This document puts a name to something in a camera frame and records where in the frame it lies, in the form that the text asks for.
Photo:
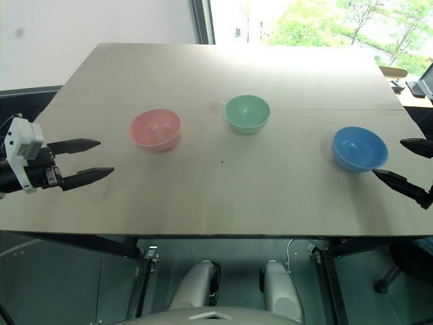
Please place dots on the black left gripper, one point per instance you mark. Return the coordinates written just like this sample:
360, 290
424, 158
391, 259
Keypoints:
40, 172

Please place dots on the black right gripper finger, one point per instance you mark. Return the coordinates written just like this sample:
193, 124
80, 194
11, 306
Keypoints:
421, 146
402, 184

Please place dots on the wooden side desk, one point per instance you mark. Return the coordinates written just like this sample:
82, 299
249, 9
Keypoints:
414, 100

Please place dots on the blue plastic bowl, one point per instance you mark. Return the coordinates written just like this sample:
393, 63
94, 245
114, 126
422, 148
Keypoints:
359, 149

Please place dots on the dark laptop computer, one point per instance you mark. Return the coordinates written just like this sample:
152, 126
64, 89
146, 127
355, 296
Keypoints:
423, 84

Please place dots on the small black desk item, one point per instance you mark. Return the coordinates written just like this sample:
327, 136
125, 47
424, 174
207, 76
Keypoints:
396, 85

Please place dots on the dark low cabinet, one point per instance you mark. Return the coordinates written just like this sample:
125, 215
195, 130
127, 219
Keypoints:
23, 105

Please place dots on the red plastic bowl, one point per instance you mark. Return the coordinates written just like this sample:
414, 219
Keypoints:
155, 130

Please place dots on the black office chair base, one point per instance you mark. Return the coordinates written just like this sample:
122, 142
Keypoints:
402, 267

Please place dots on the silver right robot leg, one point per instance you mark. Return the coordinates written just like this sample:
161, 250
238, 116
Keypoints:
282, 291

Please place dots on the silver robot leg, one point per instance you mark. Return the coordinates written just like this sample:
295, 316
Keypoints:
196, 284
282, 291

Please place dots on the silver left robot leg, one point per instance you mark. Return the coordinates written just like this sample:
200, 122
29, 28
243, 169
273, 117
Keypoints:
196, 284

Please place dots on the green plastic bowl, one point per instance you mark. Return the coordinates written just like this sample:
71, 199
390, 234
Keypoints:
247, 113

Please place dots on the silver robot torso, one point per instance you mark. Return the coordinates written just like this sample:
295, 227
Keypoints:
209, 316

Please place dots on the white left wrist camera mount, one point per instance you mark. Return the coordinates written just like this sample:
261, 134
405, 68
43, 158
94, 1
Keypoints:
23, 142

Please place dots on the black table frame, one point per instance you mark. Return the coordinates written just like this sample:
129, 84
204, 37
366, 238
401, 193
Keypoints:
91, 243

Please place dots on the black support stand rail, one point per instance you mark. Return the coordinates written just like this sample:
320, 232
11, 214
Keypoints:
329, 284
146, 281

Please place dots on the dark window frame post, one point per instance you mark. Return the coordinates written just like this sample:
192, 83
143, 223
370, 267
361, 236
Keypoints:
202, 22

